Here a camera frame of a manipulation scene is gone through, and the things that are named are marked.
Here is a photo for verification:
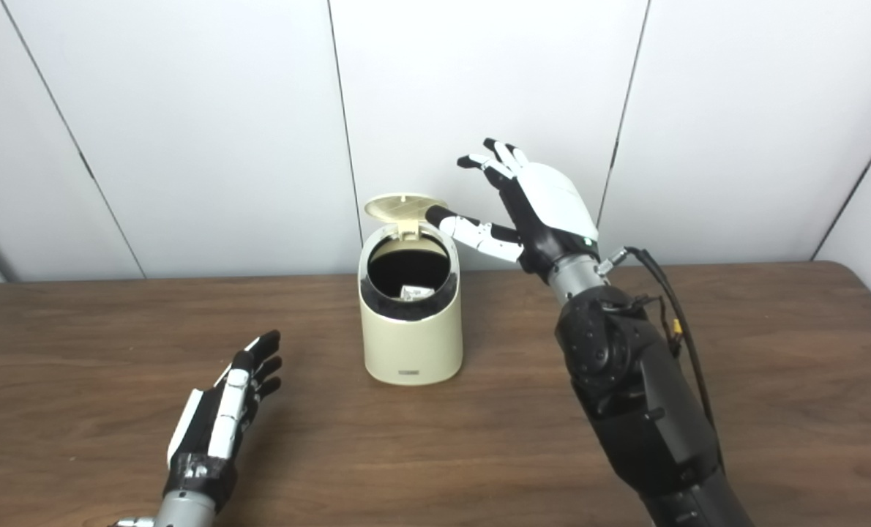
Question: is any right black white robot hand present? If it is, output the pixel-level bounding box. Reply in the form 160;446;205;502
425;137;602;283

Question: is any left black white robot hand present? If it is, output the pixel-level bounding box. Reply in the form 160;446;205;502
163;329;283;515

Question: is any cream round bin lid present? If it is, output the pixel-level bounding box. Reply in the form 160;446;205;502
364;193;449;240

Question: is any cream-colored bin body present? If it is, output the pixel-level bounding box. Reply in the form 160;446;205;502
359;223;464;386

